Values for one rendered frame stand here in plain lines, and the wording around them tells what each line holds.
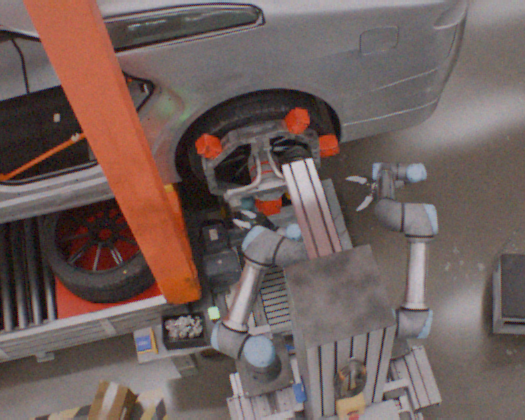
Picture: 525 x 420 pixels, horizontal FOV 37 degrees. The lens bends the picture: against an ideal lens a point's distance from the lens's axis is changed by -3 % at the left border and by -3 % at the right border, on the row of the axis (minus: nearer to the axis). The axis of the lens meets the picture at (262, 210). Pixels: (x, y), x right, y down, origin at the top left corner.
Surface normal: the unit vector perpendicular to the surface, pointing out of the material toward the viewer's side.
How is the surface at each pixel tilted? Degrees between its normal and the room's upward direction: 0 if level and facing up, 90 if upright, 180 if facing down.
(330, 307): 0
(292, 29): 78
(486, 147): 0
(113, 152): 90
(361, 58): 90
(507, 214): 0
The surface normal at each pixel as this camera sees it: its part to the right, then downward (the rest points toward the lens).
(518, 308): -0.08, -0.48
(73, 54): 0.22, 0.85
